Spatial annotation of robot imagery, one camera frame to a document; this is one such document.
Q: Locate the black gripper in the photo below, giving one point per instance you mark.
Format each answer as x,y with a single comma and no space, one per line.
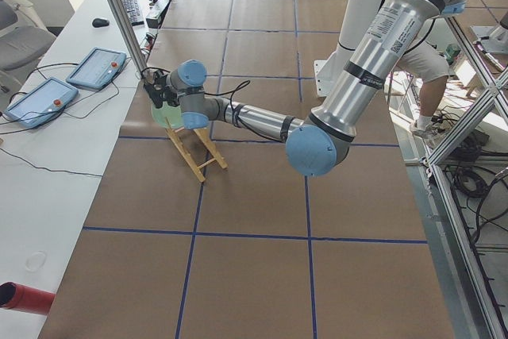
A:
161,87

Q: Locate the light green plate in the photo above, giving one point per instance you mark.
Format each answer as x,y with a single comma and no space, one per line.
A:
168,117

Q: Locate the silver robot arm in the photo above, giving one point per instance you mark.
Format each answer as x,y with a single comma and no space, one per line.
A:
315,145

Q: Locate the upper grey teach pendant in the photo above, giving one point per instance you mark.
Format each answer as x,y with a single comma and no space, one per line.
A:
97,69

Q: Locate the grey teach pendant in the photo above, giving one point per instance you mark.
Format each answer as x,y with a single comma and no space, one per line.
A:
97,69
42,103

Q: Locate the wooden dish rack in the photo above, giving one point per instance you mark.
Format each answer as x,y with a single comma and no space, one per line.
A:
198,152

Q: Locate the black computer mouse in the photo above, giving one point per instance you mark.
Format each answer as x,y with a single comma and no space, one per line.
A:
100,22

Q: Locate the black keyboard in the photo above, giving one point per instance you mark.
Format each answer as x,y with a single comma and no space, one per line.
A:
133,11

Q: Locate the lower grey teach pendant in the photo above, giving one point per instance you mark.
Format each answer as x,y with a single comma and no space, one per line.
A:
42,103

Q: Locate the grey office chair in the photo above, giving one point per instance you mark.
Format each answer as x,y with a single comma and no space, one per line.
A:
22,48

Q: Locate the red cylinder bottle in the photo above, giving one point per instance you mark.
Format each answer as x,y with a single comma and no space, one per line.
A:
22,298

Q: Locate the person in beige shorts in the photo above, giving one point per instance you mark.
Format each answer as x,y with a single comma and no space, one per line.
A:
424,62

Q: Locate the aluminium frame post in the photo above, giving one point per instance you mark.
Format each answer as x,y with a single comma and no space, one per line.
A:
128,34

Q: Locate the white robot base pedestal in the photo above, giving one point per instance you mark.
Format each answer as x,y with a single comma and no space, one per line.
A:
358,16

